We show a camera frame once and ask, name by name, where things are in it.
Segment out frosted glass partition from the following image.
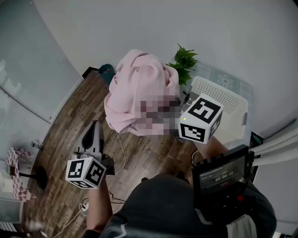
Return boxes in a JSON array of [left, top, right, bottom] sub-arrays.
[[0, 0, 85, 163]]

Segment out person's dark grey shirt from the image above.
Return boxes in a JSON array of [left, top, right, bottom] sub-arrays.
[[83, 173, 278, 238]]

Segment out white charger with cable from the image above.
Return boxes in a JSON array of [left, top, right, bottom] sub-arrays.
[[53, 201, 90, 238]]

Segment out person's left forearm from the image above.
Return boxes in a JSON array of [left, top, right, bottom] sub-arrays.
[[86, 180, 114, 231]]

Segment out pink clothes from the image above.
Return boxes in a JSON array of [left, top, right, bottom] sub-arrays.
[[104, 48, 181, 137]]

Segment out thin white cable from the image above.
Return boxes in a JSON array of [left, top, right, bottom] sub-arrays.
[[109, 129, 127, 175]]

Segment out person's right forearm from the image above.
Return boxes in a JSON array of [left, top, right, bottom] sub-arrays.
[[193, 136, 230, 165]]

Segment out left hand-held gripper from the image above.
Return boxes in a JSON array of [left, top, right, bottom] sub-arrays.
[[66, 121, 115, 189]]

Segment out dark teal plastic object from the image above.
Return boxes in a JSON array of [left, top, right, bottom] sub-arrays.
[[98, 63, 116, 84], [251, 132, 265, 150]]

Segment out black floor cables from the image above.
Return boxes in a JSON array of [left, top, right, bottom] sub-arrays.
[[107, 190, 127, 205]]

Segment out black round stand base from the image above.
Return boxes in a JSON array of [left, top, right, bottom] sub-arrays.
[[18, 165, 48, 190]]

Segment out green potted plant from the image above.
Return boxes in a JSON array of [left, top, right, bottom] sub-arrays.
[[165, 43, 199, 86]]

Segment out white pipe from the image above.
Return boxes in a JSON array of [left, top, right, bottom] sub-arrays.
[[252, 129, 298, 154], [252, 139, 298, 167]]

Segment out white plastic laundry basket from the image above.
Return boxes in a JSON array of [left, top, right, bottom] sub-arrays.
[[186, 76, 249, 145]]

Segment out black field monitor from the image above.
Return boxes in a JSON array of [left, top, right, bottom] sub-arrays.
[[191, 144, 256, 210]]

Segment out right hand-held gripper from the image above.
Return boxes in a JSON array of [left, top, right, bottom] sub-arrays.
[[178, 92, 223, 144]]

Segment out pale green flower tablecloth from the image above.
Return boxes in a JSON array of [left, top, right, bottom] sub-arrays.
[[186, 61, 255, 149]]

